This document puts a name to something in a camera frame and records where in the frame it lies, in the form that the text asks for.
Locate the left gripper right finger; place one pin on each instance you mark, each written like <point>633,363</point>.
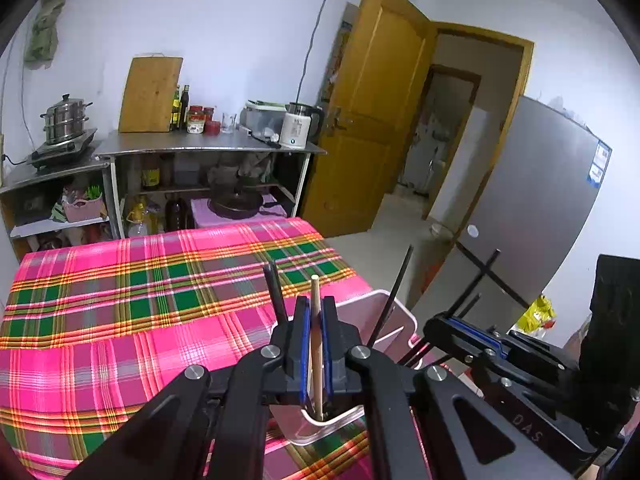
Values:
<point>338,338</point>

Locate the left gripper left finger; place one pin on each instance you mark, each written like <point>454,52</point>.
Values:
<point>297,351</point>

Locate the light wooden chopstick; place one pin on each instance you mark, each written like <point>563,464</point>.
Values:
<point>316,351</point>

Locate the steel kitchen shelf counter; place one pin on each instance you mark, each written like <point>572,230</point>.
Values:
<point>127,165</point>

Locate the black chopstick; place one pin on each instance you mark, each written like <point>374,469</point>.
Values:
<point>275,292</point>
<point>420,349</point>
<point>390,301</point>
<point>462,314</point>

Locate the yellow snack bag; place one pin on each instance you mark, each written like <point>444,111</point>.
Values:
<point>537,319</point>

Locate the black frying pan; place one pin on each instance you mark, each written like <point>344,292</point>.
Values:
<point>240,203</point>

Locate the grey refrigerator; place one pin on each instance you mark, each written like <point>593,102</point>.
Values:
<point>532,209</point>

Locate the yellow wooden door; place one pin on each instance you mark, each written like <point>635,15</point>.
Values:
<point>376,95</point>

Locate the pink plaid tablecloth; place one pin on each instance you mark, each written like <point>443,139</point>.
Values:
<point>91,333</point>

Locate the white electric kettle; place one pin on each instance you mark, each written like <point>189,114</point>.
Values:
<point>297,124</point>

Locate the red lidded jar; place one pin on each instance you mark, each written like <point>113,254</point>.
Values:
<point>197,117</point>

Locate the pink storage basket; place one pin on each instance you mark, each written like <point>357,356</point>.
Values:
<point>81,209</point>

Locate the dark oil bottle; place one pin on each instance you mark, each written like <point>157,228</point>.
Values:
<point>180,103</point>

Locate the wooden cutting board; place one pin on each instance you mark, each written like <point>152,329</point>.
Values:
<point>149,93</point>

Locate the black induction cooker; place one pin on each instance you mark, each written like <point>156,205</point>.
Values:
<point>59,153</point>

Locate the steel steamer pot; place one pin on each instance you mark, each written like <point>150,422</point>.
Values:
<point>65,119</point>

